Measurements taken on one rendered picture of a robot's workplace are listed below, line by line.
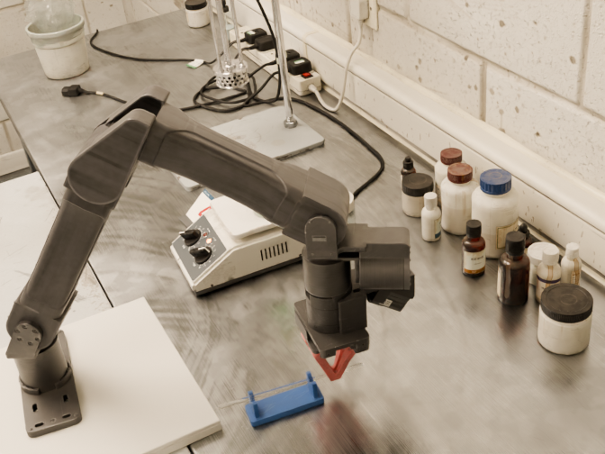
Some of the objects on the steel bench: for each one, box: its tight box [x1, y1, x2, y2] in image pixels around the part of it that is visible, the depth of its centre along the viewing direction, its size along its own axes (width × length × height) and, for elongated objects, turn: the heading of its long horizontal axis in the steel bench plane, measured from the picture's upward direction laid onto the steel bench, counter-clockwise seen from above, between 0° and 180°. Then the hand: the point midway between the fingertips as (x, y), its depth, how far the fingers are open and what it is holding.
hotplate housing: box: [170, 209, 305, 296], centre depth 136 cm, size 22×13×8 cm, turn 122°
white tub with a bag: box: [24, 0, 89, 79], centre depth 207 cm, size 14×14×21 cm
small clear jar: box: [528, 242, 559, 286], centre depth 124 cm, size 5×5×5 cm
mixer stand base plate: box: [171, 106, 325, 191], centre depth 169 cm, size 30×20×1 cm, turn 126°
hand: (334, 373), depth 110 cm, fingers closed, pressing on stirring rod
